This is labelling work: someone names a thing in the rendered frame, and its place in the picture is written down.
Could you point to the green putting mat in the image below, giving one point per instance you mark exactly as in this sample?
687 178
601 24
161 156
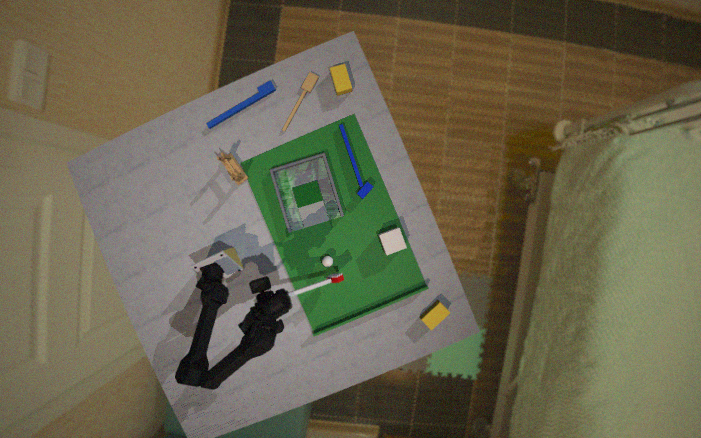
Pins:
370 276

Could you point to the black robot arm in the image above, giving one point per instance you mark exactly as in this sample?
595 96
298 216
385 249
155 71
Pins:
193 368

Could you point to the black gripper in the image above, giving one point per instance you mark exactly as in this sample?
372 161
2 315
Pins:
259 286

